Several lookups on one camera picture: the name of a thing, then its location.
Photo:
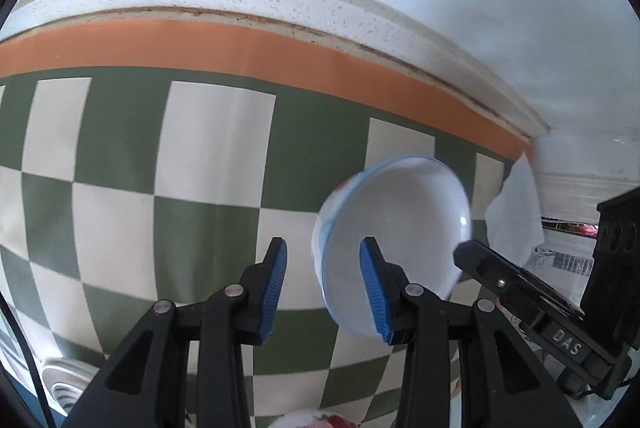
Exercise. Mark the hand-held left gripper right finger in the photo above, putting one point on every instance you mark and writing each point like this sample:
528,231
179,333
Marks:
372,293

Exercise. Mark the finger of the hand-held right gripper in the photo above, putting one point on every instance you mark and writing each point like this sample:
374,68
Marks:
492,270

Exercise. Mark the green white checkered tablecloth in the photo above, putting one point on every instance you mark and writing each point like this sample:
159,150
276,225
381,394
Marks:
125,132

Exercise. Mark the white paper sheet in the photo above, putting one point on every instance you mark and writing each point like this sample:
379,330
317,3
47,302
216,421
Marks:
515,218

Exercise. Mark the white plate with black stripes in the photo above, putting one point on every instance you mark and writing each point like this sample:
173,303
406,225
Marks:
65,388

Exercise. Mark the white ceramic bowl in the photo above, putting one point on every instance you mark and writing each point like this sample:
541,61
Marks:
310,422

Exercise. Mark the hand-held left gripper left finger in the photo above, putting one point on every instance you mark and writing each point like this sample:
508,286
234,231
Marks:
275,288

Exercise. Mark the white bowl with blue print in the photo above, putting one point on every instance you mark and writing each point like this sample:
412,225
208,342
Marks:
400,208

